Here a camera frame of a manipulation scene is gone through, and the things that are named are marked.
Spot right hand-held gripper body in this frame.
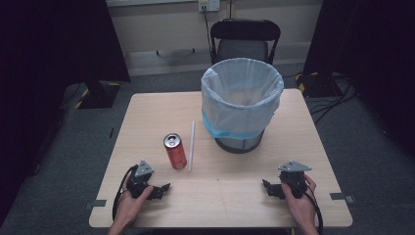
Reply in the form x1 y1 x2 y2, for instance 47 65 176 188
277 160 313 200

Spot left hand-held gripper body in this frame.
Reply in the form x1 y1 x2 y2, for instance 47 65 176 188
125 159 155 200

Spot person's left hand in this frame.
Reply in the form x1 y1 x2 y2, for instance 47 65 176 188
113 175 155 229

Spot person's right hand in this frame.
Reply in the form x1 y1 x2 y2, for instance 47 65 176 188
281 174 318 230

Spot red drink can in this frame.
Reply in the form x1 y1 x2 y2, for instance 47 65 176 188
162 132 188 171

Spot grey tape strip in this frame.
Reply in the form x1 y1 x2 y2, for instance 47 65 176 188
83 199 108 211
329 192 355 205

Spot white straw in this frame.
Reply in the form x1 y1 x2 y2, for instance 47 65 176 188
187 119 197 173

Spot black mesh trash bin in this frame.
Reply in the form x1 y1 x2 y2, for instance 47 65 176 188
212 129 265 155

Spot trash bin with white bag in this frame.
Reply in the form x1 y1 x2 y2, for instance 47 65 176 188
200 57 285 141

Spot black stand base striped tape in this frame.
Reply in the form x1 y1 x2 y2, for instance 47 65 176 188
73 80 122 111
294 71 345 99

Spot black curtain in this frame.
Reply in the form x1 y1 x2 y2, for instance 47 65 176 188
0 0 132 227
302 0 415 159

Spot black folding chair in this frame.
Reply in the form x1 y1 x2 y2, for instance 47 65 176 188
209 18 282 67

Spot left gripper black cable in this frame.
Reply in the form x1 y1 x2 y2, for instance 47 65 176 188
112 164 139 221

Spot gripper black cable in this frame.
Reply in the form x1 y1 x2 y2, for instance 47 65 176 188
302 184 325 235
112 164 139 221

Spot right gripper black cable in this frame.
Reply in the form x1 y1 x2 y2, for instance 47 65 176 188
302 184 325 235

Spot black floor cables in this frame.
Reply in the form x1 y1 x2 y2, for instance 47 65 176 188
306 73 359 125

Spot black wall cable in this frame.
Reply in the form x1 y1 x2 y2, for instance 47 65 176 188
202 5 213 55

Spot white wall socket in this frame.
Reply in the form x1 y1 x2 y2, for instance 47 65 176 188
198 0 221 14

